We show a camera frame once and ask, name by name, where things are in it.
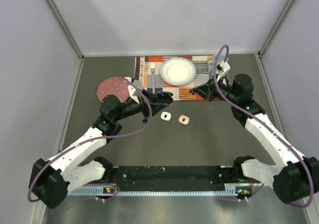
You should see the light blue mug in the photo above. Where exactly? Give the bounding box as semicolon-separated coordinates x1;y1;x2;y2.
207;53;226;71

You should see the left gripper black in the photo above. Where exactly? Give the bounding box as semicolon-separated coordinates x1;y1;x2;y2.
114;89;168;121

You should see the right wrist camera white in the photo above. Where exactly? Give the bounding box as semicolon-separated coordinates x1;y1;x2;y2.
214;61;230;82

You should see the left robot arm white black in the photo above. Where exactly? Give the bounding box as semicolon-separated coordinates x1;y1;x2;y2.
27;85;173;209

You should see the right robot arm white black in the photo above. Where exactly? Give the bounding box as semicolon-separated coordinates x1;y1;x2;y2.
190;74;319;204

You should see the pink dotted plate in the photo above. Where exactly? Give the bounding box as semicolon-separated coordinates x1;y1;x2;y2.
97;77;130;103

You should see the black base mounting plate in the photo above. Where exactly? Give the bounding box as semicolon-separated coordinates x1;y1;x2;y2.
106;166;237;192

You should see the white earbud charging case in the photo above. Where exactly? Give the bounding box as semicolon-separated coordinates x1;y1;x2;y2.
160;112;171;121

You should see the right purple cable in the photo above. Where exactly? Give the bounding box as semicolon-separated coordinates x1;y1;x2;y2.
212;44;315;208

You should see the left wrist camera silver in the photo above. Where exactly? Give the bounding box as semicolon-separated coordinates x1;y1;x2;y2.
124;77;144;104

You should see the white plate blue rim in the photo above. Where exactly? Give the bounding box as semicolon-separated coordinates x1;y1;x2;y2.
160;57;196;86

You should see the pink beige earbud charging case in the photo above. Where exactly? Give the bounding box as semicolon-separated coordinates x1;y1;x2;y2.
178;115;190;125

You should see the colourful patchwork placemat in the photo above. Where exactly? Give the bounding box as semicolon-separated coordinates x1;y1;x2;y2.
134;55;213;101

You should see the fork with pink handle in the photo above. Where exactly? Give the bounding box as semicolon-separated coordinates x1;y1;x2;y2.
150;62;156;94

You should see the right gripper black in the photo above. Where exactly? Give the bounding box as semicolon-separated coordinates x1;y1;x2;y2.
192;74;239;105

